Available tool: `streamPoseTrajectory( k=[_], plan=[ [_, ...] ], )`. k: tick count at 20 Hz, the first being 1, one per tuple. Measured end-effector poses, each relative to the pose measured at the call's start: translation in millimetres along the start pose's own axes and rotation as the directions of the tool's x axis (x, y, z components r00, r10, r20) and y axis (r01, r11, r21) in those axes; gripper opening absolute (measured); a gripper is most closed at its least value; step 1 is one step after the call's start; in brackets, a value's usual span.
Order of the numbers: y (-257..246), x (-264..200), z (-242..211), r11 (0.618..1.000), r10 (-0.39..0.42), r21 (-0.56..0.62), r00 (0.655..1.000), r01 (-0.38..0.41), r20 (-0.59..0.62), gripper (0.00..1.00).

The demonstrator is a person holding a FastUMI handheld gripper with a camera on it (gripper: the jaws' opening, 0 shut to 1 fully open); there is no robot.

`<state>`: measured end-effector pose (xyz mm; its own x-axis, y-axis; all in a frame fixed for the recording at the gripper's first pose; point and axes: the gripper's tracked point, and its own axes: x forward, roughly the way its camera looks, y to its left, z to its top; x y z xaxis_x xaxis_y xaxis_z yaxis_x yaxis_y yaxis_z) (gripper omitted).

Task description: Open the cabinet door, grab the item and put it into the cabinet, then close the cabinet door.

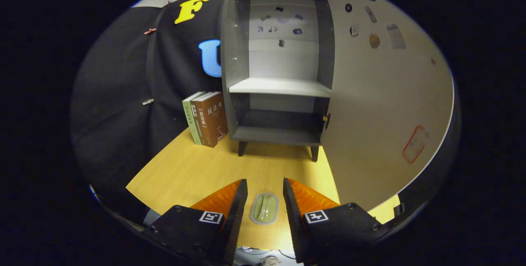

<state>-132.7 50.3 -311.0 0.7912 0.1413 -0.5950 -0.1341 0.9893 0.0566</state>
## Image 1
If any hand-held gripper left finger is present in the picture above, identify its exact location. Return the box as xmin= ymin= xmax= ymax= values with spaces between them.
xmin=142 ymin=179 xmax=249 ymax=266

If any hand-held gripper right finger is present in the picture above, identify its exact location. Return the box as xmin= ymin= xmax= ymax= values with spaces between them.
xmin=283 ymin=177 xmax=391 ymax=264

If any pale green grey-rimmed sponge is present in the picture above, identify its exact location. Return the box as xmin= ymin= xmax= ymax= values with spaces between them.
xmin=251 ymin=193 xmax=279 ymax=225

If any beige cabinet door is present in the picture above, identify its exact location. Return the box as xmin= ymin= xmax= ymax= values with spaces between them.
xmin=321 ymin=0 xmax=457 ymax=213

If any brown book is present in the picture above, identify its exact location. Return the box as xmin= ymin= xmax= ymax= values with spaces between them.
xmin=195 ymin=91 xmax=229 ymax=148
xmin=190 ymin=92 xmax=214 ymax=146

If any dark grey cabinet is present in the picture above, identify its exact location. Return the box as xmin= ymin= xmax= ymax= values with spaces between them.
xmin=221 ymin=0 xmax=335 ymax=162

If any black backdrop cloth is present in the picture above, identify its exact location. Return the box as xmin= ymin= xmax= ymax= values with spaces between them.
xmin=70 ymin=0 xmax=228 ymax=217

